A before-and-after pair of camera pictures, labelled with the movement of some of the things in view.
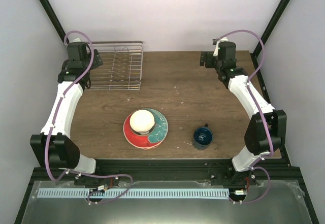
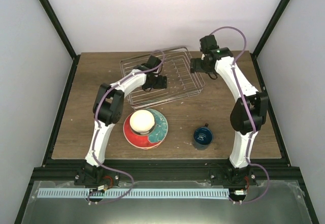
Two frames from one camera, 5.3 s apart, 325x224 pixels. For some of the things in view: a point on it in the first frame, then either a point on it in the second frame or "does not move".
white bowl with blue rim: (142, 122) does not move
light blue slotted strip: (167, 193) does not move
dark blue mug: (202, 137) does not move
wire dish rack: (122, 68) to (181, 82)
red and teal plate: (156, 138) does not move
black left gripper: (96, 61) to (160, 84)
